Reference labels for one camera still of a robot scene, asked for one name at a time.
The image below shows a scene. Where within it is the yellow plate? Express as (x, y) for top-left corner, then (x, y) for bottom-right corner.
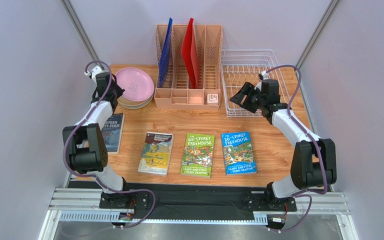
(118, 97), (154, 110)
(117, 94), (154, 108)

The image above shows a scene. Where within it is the blue folder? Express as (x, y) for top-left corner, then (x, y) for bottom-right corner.
(157, 17), (173, 88)

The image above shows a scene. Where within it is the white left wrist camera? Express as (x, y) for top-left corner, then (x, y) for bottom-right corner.
(84, 65), (105, 82)

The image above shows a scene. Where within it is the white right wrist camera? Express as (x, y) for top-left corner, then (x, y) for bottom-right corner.
(254, 71), (269, 91)

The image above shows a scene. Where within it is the blue plate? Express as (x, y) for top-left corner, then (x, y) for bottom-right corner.
(118, 94), (155, 109)

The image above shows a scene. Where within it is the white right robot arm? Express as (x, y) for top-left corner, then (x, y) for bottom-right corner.
(229, 79), (337, 199)

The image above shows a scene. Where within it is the blue treehouse book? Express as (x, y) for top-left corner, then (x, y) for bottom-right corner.
(221, 131), (258, 176)

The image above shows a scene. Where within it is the green treehouse book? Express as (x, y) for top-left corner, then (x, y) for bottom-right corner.
(180, 133), (215, 179)

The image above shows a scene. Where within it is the small white pink cube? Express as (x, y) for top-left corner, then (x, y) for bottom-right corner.
(206, 93), (220, 105)

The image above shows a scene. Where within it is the pink plate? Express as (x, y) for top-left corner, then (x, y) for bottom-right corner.
(115, 67), (155, 102)

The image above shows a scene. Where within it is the dark blue book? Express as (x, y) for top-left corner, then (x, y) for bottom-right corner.
(101, 113), (125, 154)

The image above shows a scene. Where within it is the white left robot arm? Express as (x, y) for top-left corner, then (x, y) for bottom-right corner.
(62, 72), (128, 194)

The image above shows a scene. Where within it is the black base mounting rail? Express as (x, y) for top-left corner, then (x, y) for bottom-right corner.
(68, 181), (333, 221)

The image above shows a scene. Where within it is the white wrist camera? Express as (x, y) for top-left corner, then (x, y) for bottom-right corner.
(84, 65), (105, 82)
(254, 71), (269, 91)

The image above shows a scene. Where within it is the brown yellow illustrated book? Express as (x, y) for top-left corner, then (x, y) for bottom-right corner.
(137, 132), (174, 176)

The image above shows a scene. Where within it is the red folder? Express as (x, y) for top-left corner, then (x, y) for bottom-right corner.
(181, 17), (199, 89)

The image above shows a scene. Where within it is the white wire dish rack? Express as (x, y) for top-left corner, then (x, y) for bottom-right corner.
(221, 49), (279, 118)

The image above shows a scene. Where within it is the pink plastic file organizer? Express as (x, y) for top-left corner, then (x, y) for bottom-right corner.
(154, 24), (223, 111)

